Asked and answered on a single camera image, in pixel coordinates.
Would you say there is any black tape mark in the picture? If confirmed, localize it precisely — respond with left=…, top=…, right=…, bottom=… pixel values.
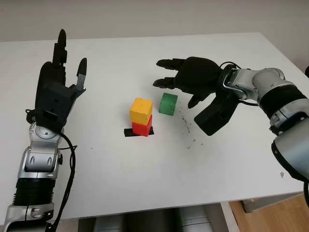
left=124, top=127, right=155, bottom=138

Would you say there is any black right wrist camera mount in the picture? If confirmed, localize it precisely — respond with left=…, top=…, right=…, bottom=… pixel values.
left=194, top=90, right=239, bottom=136

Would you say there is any grey table frame beam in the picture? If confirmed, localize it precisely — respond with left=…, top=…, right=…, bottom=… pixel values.
left=241, top=192, right=304, bottom=213

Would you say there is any green cube block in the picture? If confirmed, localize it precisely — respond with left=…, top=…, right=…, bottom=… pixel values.
left=159, top=92, right=179, bottom=116

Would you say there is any white table leg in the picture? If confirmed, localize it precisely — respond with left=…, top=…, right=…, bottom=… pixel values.
left=221, top=202, right=242, bottom=232

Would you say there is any grey robot body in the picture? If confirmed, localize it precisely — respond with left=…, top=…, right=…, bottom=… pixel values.
left=78, top=205, right=224, bottom=232

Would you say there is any red cube block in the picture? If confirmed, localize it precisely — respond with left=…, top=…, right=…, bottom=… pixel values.
left=131, top=115, right=153, bottom=137

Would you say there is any yellow cube block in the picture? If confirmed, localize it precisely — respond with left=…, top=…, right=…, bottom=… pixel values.
left=129, top=98, right=154, bottom=125

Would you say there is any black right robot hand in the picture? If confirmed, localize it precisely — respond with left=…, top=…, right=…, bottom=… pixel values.
left=153, top=57, right=224, bottom=109

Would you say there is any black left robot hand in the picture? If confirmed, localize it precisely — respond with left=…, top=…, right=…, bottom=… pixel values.
left=35, top=29, right=87, bottom=108

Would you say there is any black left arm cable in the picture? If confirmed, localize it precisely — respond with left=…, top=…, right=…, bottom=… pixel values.
left=25, top=108, right=78, bottom=232

